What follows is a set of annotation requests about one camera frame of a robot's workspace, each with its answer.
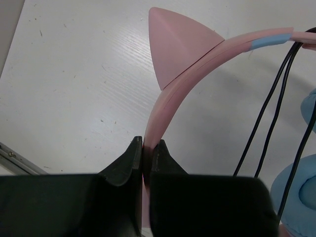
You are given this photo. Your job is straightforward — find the black headphone audio cable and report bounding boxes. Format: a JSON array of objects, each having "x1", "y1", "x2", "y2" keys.
[{"x1": 232, "y1": 27, "x2": 316, "y2": 223}]

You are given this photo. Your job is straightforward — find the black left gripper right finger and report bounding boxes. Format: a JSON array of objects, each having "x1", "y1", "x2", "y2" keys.
[{"x1": 150, "y1": 141, "x2": 279, "y2": 237}]

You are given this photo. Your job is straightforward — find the aluminium table edge rail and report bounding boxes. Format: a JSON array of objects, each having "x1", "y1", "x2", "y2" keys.
[{"x1": 0, "y1": 143, "x2": 48, "y2": 175}]

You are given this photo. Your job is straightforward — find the pink blue cat-ear headphones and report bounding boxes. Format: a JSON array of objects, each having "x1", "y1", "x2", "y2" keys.
[{"x1": 143, "y1": 7, "x2": 316, "y2": 237}]

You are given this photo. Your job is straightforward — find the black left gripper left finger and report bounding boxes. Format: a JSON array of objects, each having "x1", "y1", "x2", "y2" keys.
[{"x1": 0, "y1": 136, "x2": 142, "y2": 237}]

